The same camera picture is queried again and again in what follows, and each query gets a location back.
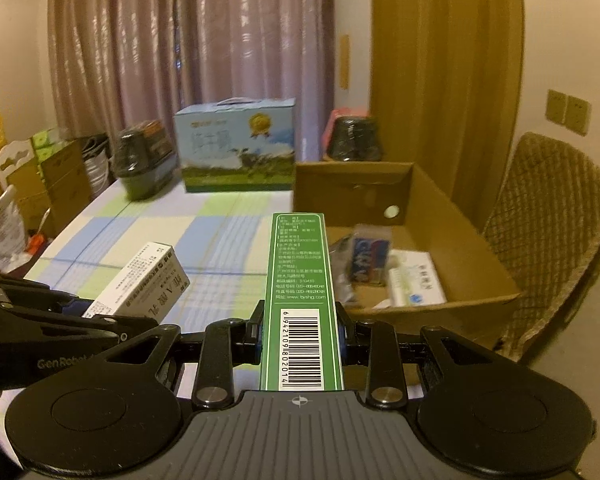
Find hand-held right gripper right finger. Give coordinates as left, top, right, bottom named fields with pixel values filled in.
left=337, top=306, right=501, bottom=409

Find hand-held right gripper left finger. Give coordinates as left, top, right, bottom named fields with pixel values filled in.
left=100, top=306, right=264, bottom=409

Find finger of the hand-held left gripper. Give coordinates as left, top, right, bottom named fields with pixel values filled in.
left=107, top=316, right=153, bottom=343
left=0, top=268, right=96, bottom=317

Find white box with green stripe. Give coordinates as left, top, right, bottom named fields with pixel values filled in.
left=82, top=241, right=191, bottom=322

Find long green box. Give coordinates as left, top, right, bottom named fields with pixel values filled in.
left=259, top=212, right=344, bottom=392

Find silver foil bag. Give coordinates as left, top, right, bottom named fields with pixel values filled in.
left=330, top=237, right=363, bottom=306

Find clear blue label box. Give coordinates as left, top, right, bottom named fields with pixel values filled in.
left=349, top=225, right=394, bottom=287

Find white green medicine box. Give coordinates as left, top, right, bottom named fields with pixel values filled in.
left=387, top=250, right=448, bottom=308

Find checked cloth desktop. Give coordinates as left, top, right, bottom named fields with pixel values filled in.
left=0, top=180, right=431, bottom=396

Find crumpled silver white bag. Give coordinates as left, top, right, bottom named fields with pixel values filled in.
left=0, top=185, right=28, bottom=273

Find yellowish cardboard box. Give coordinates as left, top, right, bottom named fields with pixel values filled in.
left=10, top=160, right=51, bottom=241

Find brown cardboard box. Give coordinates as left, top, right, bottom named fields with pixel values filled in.
left=39, top=140, right=93, bottom=238

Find white carved chair back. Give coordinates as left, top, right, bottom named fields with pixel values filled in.
left=0, top=139, right=37, bottom=196

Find black white paper bag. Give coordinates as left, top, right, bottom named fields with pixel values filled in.
left=82, top=132, right=113, bottom=196

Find green tissue packs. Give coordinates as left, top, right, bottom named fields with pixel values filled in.
left=31, top=129, right=63, bottom=163

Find dark wrapped pot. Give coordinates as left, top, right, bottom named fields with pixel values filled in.
left=115, top=120, right=177, bottom=202
left=326, top=116, right=383, bottom=162

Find blue milk gift carton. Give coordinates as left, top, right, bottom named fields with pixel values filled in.
left=174, top=98, right=297, bottom=194

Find red packet behind pot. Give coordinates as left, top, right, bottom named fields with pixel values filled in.
left=322, top=108, right=371, bottom=151

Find woven brown chair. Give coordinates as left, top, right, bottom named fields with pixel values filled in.
left=482, top=132, right=600, bottom=366

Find yellow wooden door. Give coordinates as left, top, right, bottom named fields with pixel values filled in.
left=370, top=0, right=526, bottom=233

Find pink curtain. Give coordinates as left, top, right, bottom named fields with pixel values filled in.
left=47, top=0, right=336, bottom=161

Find yellow wall strip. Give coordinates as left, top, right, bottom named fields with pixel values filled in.
left=339, top=35, right=351, bottom=85

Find beige wall switch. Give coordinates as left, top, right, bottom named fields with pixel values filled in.
left=566, top=95, right=592, bottom=135
left=546, top=89, right=568, bottom=125

